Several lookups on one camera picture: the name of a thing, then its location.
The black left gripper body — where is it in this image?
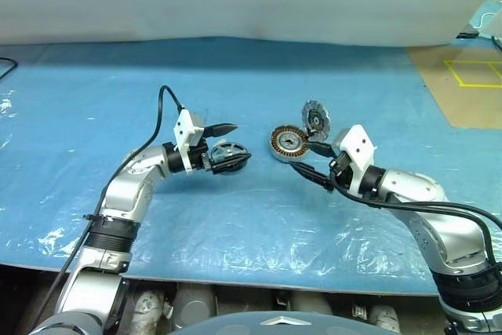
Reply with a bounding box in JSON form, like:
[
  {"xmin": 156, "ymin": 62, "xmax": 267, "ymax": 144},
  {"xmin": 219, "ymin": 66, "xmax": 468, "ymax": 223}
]
[{"xmin": 190, "ymin": 136, "xmax": 216, "ymax": 175}]

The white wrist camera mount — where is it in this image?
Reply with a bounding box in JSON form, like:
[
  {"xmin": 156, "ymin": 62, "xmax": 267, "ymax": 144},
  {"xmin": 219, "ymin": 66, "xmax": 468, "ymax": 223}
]
[
  {"xmin": 332, "ymin": 124, "xmax": 378, "ymax": 198},
  {"xmin": 173, "ymin": 110, "xmax": 206, "ymax": 173}
]

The blue plastic table sheet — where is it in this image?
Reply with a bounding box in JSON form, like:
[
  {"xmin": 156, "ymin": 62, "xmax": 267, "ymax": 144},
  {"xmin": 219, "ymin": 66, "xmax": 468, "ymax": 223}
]
[{"xmin": 0, "ymin": 36, "xmax": 467, "ymax": 295}]

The pale grey rounded shape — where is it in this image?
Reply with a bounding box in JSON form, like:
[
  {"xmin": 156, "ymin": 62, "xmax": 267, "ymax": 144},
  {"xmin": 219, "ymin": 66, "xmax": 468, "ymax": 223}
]
[
  {"xmin": 352, "ymin": 302, "xmax": 402, "ymax": 333},
  {"xmin": 173, "ymin": 282, "xmax": 217, "ymax": 329}
]

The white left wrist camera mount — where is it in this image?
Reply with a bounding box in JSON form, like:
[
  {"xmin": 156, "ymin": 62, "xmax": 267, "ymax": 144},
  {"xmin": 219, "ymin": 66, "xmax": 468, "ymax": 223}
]
[{"xmin": 173, "ymin": 110, "xmax": 206, "ymax": 173}]

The silver rotor disc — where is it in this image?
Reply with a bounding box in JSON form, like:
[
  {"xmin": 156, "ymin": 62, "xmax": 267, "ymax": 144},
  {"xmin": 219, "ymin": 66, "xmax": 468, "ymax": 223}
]
[{"xmin": 300, "ymin": 98, "xmax": 332, "ymax": 142}]

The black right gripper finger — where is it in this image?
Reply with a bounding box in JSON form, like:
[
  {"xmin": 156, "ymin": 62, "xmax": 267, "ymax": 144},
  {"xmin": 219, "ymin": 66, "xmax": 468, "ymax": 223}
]
[
  {"xmin": 306, "ymin": 140, "xmax": 340, "ymax": 161},
  {"xmin": 289, "ymin": 162, "xmax": 336, "ymax": 193}
]

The light blue mat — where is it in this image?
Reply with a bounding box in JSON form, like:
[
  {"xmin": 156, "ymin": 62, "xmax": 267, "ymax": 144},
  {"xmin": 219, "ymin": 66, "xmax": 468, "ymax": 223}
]
[{"xmin": 468, "ymin": 0, "xmax": 502, "ymax": 40}]

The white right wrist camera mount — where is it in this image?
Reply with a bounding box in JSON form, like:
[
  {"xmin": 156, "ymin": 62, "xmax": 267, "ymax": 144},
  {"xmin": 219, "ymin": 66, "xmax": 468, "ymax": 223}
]
[{"xmin": 332, "ymin": 124, "xmax": 378, "ymax": 198}]

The copper wound stator disc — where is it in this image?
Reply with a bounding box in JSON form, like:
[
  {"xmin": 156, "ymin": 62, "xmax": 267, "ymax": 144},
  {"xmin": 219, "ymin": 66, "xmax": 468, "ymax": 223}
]
[{"xmin": 269, "ymin": 124, "xmax": 310, "ymax": 164}]

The thin black cable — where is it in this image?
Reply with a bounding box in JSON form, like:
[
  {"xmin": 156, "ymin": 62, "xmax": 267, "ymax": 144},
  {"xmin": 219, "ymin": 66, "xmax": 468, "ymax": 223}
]
[{"xmin": 0, "ymin": 56, "xmax": 18, "ymax": 82}]

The grey robot torso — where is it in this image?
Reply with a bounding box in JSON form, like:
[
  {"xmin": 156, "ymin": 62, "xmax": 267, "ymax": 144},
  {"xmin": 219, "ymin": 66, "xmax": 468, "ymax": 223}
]
[{"xmin": 168, "ymin": 310, "xmax": 393, "ymax": 335}]

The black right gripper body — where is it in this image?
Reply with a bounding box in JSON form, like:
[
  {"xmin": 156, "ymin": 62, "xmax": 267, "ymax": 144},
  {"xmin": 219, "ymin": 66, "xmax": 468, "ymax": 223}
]
[{"xmin": 330, "ymin": 151, "xmax": 355, "ymax": 195}]

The white cable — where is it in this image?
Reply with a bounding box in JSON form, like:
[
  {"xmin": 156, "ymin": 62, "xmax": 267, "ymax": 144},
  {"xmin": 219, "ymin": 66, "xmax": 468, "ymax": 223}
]
[{"xmin": 476, "ymin": 11, "xmax": 496, "ymax": 32}]

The silver spoked motor cap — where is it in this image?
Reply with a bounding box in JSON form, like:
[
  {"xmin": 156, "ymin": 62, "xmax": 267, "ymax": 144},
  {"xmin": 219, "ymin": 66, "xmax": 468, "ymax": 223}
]
[{"xmin": 211, "ymin": 140, "xmax": 253, "ymax": 173}]

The pale white rounded shape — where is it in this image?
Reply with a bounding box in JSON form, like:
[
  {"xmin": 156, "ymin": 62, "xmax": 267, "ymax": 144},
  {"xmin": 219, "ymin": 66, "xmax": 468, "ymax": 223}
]
[{"xmin": 131, "ymin": 289, "xmax": 164, "ymax": 333}]

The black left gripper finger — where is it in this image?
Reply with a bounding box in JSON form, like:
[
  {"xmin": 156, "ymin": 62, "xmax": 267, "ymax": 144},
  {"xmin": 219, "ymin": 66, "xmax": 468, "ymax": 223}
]
[
  {"xmin": 203, "ymin": 122, "xmax": 239, "ymax": 140},
  {"xmin": 213, "ymin": 153, "xmax": 253, "ymax": 175}
]

